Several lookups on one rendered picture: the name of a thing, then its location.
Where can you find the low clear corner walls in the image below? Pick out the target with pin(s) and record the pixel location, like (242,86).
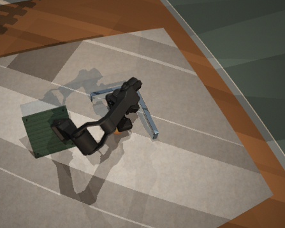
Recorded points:
(101,97)

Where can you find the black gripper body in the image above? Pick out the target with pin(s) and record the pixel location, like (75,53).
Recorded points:
(125,123)

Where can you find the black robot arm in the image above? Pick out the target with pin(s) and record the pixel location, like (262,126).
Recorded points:
(125,100)

